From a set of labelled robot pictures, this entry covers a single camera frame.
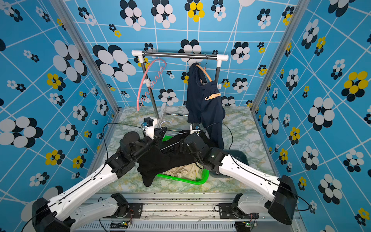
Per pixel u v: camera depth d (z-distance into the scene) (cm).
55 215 39
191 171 81
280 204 37
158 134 63
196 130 64
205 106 80
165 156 76
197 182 74
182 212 75
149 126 57
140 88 71
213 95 65
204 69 71
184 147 55
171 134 76
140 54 69
